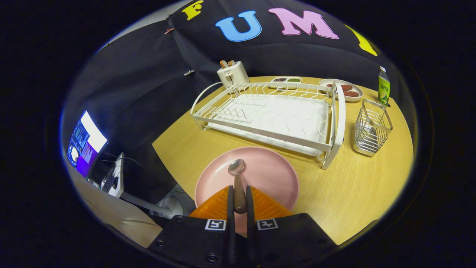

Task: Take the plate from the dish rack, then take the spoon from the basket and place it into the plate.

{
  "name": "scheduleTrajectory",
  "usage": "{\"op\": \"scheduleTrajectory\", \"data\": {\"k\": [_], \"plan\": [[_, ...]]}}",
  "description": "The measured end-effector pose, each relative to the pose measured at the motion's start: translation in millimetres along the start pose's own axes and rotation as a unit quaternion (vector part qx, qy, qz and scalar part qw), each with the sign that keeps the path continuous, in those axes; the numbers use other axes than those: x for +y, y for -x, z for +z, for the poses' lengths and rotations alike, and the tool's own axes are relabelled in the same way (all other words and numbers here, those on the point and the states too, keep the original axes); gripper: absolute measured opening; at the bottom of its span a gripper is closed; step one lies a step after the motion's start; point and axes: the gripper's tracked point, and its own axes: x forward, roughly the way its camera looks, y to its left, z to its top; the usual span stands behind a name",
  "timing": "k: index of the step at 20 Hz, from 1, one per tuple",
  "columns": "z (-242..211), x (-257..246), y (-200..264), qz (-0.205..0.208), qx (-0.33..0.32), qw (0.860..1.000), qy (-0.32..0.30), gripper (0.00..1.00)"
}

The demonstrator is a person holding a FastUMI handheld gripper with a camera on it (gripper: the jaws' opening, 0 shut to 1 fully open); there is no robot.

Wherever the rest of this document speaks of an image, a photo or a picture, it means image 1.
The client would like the white oval plate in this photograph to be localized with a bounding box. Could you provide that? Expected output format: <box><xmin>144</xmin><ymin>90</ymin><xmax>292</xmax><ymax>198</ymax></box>
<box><xmin>319</xmin><ymin>79</ymin><xmax>364</xmax><ymax>102</ymax></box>

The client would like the pink plate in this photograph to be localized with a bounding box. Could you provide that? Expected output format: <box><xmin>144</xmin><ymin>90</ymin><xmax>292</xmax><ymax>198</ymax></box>
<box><xmin>194</xmin><ymin>146</ymin><xmax>299</xmax><ymax>235</ymax></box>

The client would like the beige side table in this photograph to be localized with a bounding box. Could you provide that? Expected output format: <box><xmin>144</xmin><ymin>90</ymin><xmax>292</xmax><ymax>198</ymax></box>
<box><xmin>66</xmin><ymin>164</ymin><xmax>163</xmax><ymax>249</ymax></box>

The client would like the green label drink bottle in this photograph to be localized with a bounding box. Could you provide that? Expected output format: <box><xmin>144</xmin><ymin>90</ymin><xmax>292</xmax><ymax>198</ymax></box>
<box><xmin>378</xmin><ymin>66</ymin><xmax>390</xmax><ymax>106</ymax></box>

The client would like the white wire dish rack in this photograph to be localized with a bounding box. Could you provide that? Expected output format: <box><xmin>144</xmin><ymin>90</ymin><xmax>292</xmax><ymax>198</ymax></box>
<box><xmin>190</xmin><ymin>81</ymin><xmax>347</xmax><ymax>170</ymax></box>

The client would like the wooden handle metal spoon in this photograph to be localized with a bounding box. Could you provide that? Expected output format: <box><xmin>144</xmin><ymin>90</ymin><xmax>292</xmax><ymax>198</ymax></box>
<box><xmin>228</xmin><ymin>159</ymin><xmax>248</xmax><ymax>214</ymax></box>

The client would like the silver wire basket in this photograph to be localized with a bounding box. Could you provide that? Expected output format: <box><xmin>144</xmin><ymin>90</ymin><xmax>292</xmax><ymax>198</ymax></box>
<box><xmin>353</xmin><ymin>99</ymin><xmax>393</xmax><ymax>157</ymax></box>

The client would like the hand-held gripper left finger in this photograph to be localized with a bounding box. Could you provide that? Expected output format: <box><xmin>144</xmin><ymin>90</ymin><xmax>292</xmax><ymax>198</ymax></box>
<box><xmin>146</xmin><ymin>185</ymin><xmax>236</xmax><ymax>268</ymax></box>

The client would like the small divided white dish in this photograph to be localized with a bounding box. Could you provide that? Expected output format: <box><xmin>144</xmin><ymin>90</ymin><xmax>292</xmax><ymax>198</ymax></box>
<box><xmin>268</xmin><ymin>76</ymin><xmax>302</xmax><ymax>90</ymax></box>

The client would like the computer monitor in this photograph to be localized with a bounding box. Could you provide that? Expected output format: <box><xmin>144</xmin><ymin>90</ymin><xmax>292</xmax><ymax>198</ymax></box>
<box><xmin>67</xmin><ymin>110</ymin><xmax>108</xmax><ymax>178</ymax></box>

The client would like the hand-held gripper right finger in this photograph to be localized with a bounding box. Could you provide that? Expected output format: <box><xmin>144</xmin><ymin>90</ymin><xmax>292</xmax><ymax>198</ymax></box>
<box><xmin>245</xmin><ymin>185</ymin><xmax>340</xmax><ymax>268</ymax></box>

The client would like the black backdrop cloth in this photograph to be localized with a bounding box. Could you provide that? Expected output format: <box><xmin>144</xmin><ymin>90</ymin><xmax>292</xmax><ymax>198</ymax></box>
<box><xmin>61</xmin><ymin>0</ymin><xmax>417</xmax><ymax>201</ymax></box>

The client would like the white toaster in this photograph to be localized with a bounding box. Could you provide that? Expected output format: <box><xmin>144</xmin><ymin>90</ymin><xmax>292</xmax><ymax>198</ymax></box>
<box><xmin>217</xmin><ymin>61</ymin><xmax>250</xmax><ymax>90</ymax></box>

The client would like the white device stand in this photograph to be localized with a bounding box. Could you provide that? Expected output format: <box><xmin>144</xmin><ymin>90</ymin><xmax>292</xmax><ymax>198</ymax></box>
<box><xmin>100</xmin><ymin>152</ymin><xmax>125</xmax><ymax>198</ymax></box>

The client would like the white stand base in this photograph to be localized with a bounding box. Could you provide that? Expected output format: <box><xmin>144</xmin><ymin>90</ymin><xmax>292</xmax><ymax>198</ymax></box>
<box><xmin>121</xmin><ymin>188</ymin><xmax>196</xmax><ymax>220</ymax></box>

